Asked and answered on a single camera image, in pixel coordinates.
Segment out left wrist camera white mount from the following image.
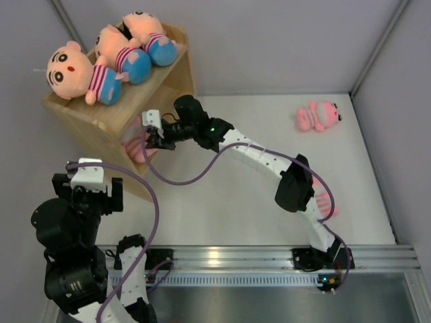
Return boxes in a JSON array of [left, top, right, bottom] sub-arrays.
[[70, 166, 106, 192]]

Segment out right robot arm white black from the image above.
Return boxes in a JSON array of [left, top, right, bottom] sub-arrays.
[[141, 95, 341, 267]]

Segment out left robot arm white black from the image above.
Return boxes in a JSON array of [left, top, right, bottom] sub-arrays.
[[31, 174, 157, 322]]

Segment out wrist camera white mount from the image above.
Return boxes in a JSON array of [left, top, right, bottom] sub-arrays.
[[70, 166, 106, 192], [141, 110, 164, 137]]

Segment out wooden two-tier shelf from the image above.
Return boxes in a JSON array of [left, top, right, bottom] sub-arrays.
[[42, 22, 196, 176]]

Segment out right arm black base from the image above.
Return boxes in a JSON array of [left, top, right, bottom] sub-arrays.
[[292, 245, 355, 272]]

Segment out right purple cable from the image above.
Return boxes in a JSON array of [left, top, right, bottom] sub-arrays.
[[141, 126, 350, 293]]

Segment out aluminium mounting rail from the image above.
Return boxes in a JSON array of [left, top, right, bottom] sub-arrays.
[[100, 245, 421, 271]]

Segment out pink striped plush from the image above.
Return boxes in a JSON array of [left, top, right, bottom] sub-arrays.
[[120, 116, 150, 164], [296, 101, 343, 132], [312, 176, 331, 217]]

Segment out boy plush doll blue pants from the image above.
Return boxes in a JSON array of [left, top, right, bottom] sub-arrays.
[[94, 25, 152, 84]]

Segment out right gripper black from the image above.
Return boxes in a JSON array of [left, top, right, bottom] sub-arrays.
[[145, 122, 196, 152]]

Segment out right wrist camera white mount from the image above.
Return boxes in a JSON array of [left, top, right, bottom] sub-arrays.
[[141, 110, 164, 137]]

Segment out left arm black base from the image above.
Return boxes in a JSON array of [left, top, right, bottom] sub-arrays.
[[145, 248, 174, 271]]

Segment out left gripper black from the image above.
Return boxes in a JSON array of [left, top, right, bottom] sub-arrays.
[[53, 174, 122, 246]]

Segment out white slotted cable duct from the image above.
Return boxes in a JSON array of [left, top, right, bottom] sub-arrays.
[[107, 273, 324, 287]]

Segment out purple cable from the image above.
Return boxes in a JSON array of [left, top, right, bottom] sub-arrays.
[[65, 161, 176, 323], [141, 126, 350, 293]]

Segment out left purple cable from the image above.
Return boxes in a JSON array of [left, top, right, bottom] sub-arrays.
[[65, 161, 176, 323]]

